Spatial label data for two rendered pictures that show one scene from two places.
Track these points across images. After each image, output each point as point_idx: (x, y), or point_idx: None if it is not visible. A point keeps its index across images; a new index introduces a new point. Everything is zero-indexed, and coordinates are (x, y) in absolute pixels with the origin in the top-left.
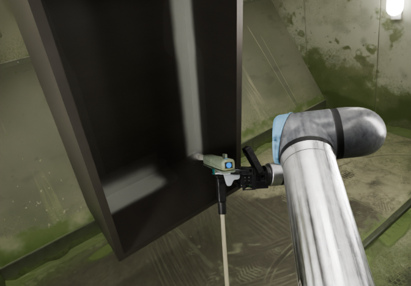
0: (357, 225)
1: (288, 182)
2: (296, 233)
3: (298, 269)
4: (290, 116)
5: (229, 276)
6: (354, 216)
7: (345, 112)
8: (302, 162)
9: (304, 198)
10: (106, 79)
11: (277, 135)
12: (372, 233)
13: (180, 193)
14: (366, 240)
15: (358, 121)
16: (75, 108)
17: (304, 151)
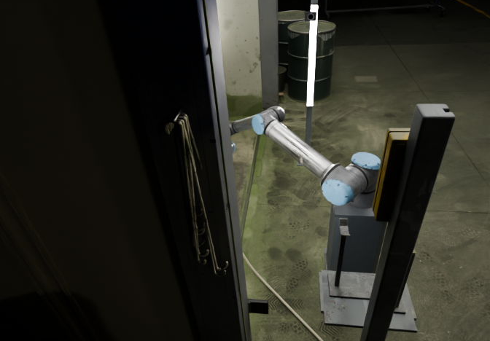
0: (242, 173)
1: (277, 135)
2: (291, 146)
3: (297, 154)
4: (261, 114)
5: None
6: (237, 169)
7: (276, 108)
8: (278, 127)
9: (287, 137)
10: None
11: (262, 122)
12: (251, 173)
13: None
14: (250, 177)
15: (281, 111)
16: None
17: (275, 124)
